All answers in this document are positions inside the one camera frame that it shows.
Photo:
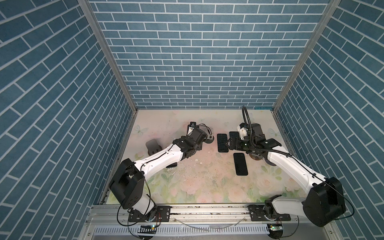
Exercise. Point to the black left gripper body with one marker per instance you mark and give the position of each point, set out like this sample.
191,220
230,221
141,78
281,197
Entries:
198,147

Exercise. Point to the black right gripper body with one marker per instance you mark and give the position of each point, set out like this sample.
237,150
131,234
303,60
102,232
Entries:
244,144

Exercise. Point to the wooden base phone stand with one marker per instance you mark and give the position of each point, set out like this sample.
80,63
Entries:
256,157

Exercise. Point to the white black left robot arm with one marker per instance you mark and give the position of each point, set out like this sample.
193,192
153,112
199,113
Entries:
127,183

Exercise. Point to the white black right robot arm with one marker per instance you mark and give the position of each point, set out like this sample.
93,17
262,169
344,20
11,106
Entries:
324,200

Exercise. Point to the black back phone stand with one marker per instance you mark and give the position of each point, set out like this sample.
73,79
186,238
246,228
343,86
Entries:
209,139

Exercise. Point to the right controller board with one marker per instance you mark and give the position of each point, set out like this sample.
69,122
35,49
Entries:
275,228

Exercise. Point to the controller board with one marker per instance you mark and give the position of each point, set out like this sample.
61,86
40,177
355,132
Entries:
147,230
275,228

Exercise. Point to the left controller board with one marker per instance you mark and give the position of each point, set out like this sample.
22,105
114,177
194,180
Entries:
147,230

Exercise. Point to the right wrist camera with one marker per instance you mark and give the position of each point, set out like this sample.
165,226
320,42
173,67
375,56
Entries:
270,144

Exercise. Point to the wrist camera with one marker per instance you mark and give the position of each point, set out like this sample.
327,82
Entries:
270,144
192,125

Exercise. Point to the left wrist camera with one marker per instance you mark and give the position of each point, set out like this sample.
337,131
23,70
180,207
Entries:
192,125

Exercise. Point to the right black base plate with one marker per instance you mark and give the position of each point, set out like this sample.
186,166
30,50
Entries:
260,212

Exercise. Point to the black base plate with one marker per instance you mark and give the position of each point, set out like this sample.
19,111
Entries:
260,212
160,212

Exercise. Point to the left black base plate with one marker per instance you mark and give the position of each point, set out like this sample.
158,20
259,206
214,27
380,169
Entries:
160,212

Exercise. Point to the white slotted cable duct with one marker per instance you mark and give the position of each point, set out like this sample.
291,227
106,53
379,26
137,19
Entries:
182,230

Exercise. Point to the aluminium mounting rail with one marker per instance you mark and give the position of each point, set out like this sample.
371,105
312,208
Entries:
187,213

